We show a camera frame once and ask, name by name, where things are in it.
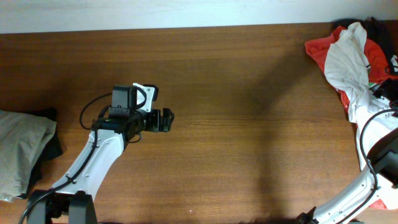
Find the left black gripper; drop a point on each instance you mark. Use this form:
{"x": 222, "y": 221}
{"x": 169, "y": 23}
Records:
{"x": 156, "y": 121}

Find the white printed t-shirt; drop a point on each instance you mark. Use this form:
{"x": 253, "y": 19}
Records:
{"x": 347, "y": 68}

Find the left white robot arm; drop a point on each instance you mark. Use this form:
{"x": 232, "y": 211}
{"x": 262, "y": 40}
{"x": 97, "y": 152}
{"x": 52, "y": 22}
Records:
{"x": 75, "y": 192}

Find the red t-shirt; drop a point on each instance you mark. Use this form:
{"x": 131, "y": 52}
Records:
{"x": 317, "y": 49}

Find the black garment top right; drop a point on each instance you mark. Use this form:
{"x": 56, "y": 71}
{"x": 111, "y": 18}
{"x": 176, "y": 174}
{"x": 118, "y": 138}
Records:
{"x": 379, "y": 33}

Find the folded black garment left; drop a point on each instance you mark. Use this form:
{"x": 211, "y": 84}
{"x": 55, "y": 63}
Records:
{"x": 51, "y": 151}

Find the folded grey garment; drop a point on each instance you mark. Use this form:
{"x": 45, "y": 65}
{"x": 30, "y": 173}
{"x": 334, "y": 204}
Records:
{"x": 23, "y": 138}

